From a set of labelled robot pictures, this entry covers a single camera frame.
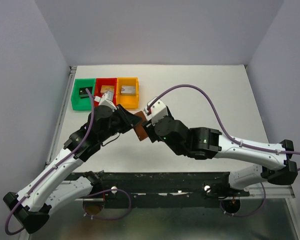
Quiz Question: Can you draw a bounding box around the brown leather card holder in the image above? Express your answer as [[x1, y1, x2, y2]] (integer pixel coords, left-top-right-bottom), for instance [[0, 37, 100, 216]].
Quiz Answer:
[[133, 111, 148, 142]]

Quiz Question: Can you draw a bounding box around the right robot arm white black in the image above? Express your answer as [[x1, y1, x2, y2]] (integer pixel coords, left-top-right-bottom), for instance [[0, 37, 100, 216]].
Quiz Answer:
[[142, 116, 298, 190]]

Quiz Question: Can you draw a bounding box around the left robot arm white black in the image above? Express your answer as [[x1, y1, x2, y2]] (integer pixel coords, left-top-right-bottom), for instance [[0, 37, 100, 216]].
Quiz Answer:
[[3, 104, 142, 236]]

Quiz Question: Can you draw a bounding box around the silver card in yellow bin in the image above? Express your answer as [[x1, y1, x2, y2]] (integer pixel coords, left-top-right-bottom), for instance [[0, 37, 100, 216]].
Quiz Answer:
[[120, 85, 137, 96]]

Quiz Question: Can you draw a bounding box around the gold card in red bin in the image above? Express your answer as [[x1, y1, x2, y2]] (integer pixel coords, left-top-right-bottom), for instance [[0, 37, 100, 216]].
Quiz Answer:
[[100, 85, 115, 95]]

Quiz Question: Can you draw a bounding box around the black card in green bin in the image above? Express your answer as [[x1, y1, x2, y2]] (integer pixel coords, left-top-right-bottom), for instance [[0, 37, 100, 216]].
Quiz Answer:
[[78, 86, 94, 99]]

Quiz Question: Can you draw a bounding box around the yellow plastic bin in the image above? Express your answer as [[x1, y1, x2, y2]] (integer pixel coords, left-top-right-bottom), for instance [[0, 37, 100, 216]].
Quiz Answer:
[[116, 77, 139, 110]]

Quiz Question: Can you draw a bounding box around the green plastic bin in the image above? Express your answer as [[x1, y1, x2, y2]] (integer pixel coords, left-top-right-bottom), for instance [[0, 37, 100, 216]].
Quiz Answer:
[[71, 78, 96, 112]]

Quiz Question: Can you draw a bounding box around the red plastic bin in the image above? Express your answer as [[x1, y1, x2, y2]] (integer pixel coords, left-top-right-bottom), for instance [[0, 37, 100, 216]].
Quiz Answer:
[[93, 78, 117, 105]]

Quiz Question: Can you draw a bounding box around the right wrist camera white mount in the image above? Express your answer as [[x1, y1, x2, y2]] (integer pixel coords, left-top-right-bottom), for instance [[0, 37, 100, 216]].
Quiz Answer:
[[144, 98, 169, 126]]

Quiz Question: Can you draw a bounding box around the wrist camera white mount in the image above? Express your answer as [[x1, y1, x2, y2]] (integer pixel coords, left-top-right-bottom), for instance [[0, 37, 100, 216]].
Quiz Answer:
[[94, 90, 117, 111], [144, 98, 169, 126]]

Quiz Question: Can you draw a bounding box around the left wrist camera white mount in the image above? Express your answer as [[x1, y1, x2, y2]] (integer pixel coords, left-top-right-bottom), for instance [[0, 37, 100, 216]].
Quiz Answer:
[[94, 90, 117, 111]]

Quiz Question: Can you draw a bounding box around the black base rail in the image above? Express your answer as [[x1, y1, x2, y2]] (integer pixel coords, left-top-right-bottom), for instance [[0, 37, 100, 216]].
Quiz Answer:
[[67, 171, 250, 209]]

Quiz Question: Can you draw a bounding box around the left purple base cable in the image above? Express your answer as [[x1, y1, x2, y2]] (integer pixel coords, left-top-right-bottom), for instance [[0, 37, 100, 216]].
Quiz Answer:
[[83, 188, 133, 221]]

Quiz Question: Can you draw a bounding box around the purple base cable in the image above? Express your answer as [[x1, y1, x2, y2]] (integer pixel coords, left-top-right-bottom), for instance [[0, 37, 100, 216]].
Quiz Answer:
[[219, 181, 267, 218], [83, 188, 133, 221]]

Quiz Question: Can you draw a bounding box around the left aluminium side rail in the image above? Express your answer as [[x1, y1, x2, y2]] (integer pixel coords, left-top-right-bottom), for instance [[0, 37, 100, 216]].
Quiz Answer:
[[44, 65, 78, 167]]

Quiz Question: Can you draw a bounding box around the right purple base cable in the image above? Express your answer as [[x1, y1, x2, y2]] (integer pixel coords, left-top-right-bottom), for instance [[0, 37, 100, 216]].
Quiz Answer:
[[219, 181, 267, 218]]

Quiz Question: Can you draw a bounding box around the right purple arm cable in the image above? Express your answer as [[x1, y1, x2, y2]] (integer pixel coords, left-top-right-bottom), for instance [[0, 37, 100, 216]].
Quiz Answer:
[[146, 84, 300, 172]]

